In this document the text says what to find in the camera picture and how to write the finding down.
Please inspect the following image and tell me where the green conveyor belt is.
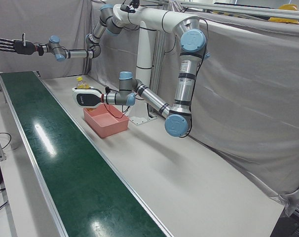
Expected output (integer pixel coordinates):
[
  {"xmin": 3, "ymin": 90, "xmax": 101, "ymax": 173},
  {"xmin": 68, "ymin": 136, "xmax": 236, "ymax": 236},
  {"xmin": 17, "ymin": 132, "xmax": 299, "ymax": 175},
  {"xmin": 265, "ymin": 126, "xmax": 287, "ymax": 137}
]
[{"xmin": 0, "ymin": 71, "xmax": 175, "ymax": 237}]

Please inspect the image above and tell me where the black camera on torso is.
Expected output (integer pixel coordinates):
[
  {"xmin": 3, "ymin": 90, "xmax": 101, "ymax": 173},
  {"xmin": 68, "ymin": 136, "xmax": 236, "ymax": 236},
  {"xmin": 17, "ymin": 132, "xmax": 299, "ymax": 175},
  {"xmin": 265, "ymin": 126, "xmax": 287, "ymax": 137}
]
[{"xmin": 119, "ymin": 3, "xmax": 137, "ymax": 14}]

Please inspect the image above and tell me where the yellow hard hat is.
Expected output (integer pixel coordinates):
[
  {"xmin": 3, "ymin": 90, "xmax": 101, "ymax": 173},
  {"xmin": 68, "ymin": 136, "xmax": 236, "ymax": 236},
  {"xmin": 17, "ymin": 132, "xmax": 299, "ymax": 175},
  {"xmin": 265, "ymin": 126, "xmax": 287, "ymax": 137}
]
[
  {"xmin": 277, "ymin": 3, "xmax": 299, "ymax": 12},
  {"xmin": 267, "ymin": 16, "xmax": 299, "ymax": 25}
]

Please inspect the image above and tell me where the yellow capped oil bottle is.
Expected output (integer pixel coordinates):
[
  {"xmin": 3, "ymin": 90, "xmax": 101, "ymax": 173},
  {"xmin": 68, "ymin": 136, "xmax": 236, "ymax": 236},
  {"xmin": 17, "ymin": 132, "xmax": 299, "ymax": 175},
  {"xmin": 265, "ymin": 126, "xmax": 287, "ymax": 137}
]
[{"xmin": 75, "ymin": 76, "xmax": 96, "ymax": 114}]

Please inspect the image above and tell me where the pink plastic basket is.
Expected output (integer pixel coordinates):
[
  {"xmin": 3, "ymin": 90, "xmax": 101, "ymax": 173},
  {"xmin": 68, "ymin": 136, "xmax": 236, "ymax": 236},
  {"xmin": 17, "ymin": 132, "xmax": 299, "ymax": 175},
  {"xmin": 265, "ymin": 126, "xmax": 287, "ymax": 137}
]
[{"xmin": 82, "ymin": 104, "xmax": 130, "ymax": 139}]

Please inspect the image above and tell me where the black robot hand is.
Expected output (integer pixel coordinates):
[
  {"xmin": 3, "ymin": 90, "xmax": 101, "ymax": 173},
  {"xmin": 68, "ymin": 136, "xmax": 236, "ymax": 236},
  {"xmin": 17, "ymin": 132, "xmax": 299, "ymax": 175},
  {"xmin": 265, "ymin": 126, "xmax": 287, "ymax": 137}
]
[{"xmin": 0, "ymin": 33, "xmax": 39, "ymax": 56}]

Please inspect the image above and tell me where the white robot torso pedestal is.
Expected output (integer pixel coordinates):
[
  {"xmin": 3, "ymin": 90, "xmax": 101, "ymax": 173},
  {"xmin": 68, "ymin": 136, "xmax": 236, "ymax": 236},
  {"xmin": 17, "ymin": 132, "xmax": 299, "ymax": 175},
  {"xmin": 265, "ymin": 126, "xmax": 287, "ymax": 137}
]
[{"xmin": 112, "ymin": 3, "xmax": 200, "ymax": 126}]

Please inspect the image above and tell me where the grey fabric curtain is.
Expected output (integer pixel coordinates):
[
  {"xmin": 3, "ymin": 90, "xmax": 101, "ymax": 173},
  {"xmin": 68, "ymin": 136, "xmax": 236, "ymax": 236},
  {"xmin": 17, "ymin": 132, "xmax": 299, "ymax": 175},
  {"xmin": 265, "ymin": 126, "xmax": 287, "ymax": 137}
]
[{"xmin": 0, "ymin": 0, "xmax": 299, "ymax": 216}]

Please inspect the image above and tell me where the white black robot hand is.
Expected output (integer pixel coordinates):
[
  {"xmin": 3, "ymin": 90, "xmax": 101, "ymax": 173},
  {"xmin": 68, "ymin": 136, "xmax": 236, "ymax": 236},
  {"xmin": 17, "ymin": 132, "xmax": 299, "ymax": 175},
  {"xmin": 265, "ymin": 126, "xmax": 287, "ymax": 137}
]
[{"xmin": 72, "ymin": 86, "xmax": 106, "ymax": 109}]

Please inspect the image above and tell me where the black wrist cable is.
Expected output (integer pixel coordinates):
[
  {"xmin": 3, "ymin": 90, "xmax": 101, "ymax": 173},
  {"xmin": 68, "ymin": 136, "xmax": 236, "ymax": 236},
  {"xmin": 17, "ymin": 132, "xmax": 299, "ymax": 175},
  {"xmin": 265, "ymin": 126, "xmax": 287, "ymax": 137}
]
[{"xmin": 103, "ymin": 86, "xmax": 131, "ymax": 119}]

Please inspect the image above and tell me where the aluminium upright post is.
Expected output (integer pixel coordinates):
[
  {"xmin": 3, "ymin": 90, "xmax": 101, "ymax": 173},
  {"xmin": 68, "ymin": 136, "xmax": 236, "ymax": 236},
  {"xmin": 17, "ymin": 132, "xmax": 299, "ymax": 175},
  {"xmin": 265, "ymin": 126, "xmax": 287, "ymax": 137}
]
[{"xmin": 151, "ymin": 29, "xmax": 165, "ymax": 117}]

